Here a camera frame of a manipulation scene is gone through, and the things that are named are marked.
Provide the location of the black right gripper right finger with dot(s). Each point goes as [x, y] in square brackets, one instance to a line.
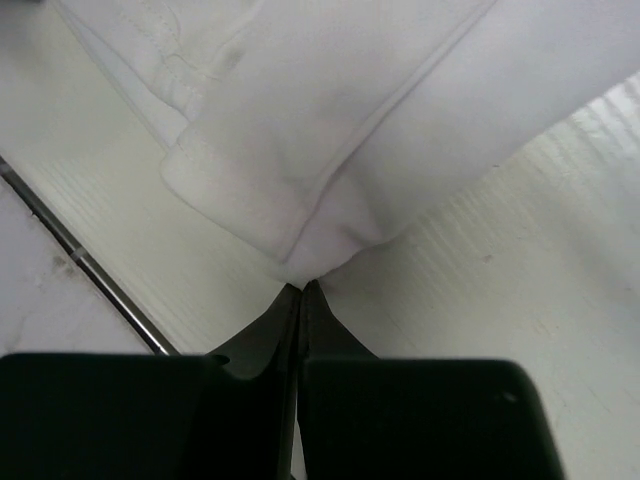
[365, 417]

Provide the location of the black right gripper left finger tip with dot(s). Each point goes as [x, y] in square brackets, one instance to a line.
[227, 414]

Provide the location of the white t-shirt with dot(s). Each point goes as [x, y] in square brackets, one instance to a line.
[313, 130]

